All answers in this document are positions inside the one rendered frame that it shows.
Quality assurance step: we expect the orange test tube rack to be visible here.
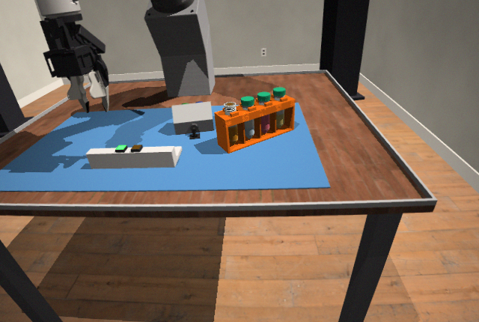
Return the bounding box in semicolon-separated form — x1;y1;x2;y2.
214;94;295;154

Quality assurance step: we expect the blue flat mat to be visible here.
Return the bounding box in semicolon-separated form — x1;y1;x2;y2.
0;103;330;192

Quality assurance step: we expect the green round cap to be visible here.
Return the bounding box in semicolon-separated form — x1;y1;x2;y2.
257;92;270;101
241;97;254;106
273;88;286;97

